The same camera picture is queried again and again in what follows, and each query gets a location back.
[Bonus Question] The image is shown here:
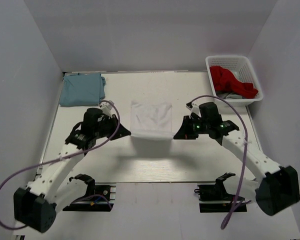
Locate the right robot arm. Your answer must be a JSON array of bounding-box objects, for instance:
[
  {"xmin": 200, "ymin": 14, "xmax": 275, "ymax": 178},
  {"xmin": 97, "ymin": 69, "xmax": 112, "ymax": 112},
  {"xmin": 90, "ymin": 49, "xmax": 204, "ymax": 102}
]
[{"xmin": 173, "ymin": 102, "xmax": 300, "ymax": 216}]

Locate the white plastic basket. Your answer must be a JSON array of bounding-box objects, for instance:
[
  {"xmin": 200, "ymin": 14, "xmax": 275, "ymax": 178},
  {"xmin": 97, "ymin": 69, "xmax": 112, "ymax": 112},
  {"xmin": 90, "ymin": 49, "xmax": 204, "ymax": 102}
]
[{"xmin": 205, "ymin": 55, "xmax": 264, "ymax": 107}]

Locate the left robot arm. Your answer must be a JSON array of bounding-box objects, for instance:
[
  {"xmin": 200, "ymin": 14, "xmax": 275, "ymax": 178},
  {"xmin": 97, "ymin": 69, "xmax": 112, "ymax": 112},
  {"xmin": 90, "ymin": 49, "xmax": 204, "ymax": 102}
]
[{"xmin": 13, "ymin": 107, "xmax": 131, "ymax": 233}]

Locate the white t-shirt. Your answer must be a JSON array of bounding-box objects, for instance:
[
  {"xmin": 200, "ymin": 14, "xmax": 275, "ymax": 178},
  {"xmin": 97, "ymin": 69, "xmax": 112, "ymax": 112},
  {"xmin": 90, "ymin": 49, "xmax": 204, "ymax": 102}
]
[{"xmin": 130, "ymin": 101, "xmax": 174, "ymax": 141}]

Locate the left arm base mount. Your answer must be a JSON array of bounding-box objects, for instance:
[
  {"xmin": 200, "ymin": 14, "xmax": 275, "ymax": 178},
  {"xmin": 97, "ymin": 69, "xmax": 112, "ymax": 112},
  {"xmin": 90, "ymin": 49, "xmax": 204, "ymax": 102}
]
[{"xmin": 62, "ymin": 174, "xmax": 116, "ymax": 212}]

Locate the folded light blue t-shirt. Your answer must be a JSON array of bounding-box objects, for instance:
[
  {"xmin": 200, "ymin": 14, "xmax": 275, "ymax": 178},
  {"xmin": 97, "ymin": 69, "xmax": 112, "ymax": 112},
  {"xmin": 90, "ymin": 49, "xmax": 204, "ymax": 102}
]
[{"xmin": 59, "ymin": 72, "xmax": 106, "ymax": 108}]

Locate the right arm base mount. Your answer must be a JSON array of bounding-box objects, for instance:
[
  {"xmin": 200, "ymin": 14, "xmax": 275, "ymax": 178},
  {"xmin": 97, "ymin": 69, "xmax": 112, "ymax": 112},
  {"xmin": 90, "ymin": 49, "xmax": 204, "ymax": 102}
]
[{"xmin": 194, "ymin": 172, "xmax": 235, "ymax": 213}]

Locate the red t-shirt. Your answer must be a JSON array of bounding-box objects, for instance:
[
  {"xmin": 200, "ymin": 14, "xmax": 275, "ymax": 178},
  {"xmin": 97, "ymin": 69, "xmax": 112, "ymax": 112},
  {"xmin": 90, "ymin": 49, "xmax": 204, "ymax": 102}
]
[{"xmin": 209, "ymin": 66, "xmax": 259, "ymax": 99}]

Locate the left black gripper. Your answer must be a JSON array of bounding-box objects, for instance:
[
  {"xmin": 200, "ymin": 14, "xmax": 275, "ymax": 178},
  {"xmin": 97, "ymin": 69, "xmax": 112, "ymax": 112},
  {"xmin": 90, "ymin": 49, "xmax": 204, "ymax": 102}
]
[{"xmin": 94, "ymin": 114, "xmax": 131, "ymax": 141}]

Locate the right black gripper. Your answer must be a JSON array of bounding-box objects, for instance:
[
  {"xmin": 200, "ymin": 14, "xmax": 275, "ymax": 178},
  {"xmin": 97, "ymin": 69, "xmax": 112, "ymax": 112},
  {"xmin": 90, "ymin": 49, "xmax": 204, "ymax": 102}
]
[{"xmin": 174, "ymin": 115, "xmax": 210, "ymax": 140}]

